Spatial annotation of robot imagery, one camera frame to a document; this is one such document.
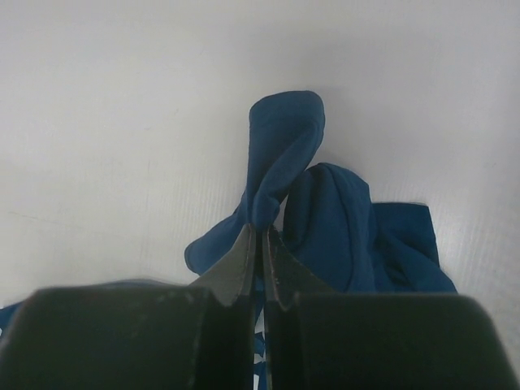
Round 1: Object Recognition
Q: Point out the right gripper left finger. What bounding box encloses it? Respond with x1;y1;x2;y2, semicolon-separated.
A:
1;226;254;389

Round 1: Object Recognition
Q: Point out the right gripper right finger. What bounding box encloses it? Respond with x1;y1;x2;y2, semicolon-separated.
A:
262;229;519;389

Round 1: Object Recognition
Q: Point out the blue t-shirt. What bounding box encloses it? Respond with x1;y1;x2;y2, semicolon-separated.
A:
0;89;460;390

